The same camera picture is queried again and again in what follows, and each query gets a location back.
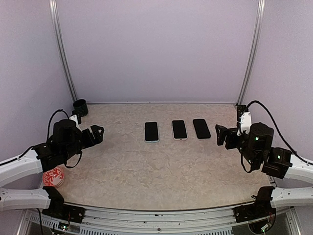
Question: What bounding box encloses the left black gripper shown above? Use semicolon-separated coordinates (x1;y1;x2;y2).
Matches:
63;124;104;161

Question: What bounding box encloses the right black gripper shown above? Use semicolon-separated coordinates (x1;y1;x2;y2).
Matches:
216;123;260;167

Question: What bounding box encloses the black phone case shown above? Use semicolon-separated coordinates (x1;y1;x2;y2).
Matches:
192;118;212;141

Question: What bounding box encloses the clear pink phone case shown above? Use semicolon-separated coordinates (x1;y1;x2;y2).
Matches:
171;119;189;141

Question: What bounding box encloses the light blue phone case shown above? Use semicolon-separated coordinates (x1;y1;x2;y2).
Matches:
143;121;160;143

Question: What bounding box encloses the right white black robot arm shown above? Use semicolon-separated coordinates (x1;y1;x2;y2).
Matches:
215;122;313;222

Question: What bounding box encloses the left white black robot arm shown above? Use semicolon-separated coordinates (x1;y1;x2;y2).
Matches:
0;119;105;218

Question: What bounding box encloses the dark green cup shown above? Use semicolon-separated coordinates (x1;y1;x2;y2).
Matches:
73;99;89;117

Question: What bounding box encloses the red white round dish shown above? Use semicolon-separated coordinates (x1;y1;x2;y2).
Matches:
43;166;65;188

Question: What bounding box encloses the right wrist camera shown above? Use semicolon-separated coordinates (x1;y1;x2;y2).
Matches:
236;105;252;136

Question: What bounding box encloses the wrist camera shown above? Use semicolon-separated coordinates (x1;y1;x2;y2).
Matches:
236;105;252;136
69;110;82;129

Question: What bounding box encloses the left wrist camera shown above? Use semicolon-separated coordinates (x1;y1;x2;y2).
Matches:
69;110;82;129

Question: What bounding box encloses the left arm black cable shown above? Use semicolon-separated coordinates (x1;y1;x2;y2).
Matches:
0;109;83;169

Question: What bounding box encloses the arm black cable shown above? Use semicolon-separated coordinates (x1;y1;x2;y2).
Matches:
0;109;83;169
239;99;313;173

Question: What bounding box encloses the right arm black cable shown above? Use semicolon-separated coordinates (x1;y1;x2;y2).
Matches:
239;99;313;173

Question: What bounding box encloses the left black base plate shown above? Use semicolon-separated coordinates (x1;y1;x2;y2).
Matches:
42;200;86;224

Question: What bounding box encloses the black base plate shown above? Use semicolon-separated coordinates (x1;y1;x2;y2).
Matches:
233;197;276;223
42;200;86;224

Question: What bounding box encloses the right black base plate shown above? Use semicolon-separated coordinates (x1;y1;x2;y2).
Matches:
233;197;276;223

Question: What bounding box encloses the front aluminium rail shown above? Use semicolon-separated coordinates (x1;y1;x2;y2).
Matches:
16;191;302;235

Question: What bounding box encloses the right aluminium frame post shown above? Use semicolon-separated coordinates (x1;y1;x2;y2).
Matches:
236;0;266;105

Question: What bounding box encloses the aluminium frame post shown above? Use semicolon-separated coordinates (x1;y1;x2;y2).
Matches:
236;0;266;105
49;0;78;102

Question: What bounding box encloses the left aluminium frame post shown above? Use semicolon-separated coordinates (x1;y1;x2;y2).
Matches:
49;0;78;102

